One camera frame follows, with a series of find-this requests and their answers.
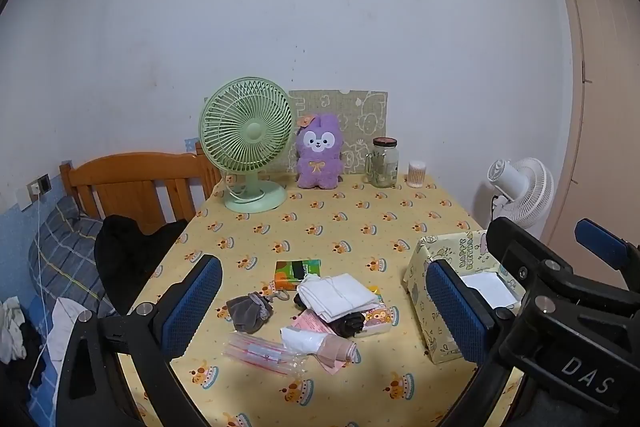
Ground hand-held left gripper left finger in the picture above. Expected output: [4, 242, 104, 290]
[82, 254, 224, 360]

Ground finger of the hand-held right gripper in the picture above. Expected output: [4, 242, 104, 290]
[486, 217, 576, 305]
[574, 218, 640, 293]

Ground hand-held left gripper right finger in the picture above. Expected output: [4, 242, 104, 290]
[425, 259, 516, 365]

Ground yellow printed gift box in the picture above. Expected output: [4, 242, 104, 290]
[402, 229, 526, 365]

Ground grey cloth pouch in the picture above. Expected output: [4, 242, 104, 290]
[226, 289, 291, 334]

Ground clear zip bags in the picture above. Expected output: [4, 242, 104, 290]
[225, 332, 308, 378]

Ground cartoon print tissue packet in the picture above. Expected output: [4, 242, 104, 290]
[355, 294, 393, 339]

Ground black plastic bag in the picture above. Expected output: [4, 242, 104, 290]
[292, 292, 368, 338]

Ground white plastic bag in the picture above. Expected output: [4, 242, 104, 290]
[280, 327, 325, 354]

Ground beige cloth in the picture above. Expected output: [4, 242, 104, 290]
[310, 336, 358, 375]

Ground white paper sheet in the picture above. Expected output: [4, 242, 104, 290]
[460, 271, 518, 310]

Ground white standing fan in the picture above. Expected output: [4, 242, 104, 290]
[487, 158, 555, 238]

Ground black clothing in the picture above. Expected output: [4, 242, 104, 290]
[94, 215, 190, 315]

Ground green orange small box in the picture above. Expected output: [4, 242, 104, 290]
[274, 258, 321, 292]

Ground pink paper sheet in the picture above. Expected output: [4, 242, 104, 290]
[290, 309, 346, 338]

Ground wooden bed headboard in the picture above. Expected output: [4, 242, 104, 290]
[60, 142, 223, 235]

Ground white garment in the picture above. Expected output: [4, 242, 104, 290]
[50, 297, 106, 358]

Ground beige door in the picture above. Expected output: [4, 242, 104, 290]
[547, 0, 640, 258]

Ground plaid pillow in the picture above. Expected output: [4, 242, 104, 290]
[27, 196, 118, 308]

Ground yellow printed tablecloth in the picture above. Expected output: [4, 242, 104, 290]
[117, 172, 526, 427]

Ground glass jar with lid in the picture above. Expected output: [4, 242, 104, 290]
[365, 137, 400, 188]

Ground green table fan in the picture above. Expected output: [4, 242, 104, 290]
[198, 77, 294, 212]

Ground white cloth heap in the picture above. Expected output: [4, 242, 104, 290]
[0, 297, 28, 363]

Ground purple plush toy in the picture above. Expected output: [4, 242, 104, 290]
[295, 113, 345, 190]

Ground printed cardboard sheet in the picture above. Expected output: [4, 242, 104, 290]
[289, 89, 388, 175]

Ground white charging cable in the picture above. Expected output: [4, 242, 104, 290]
[29, 199, 52, 385]

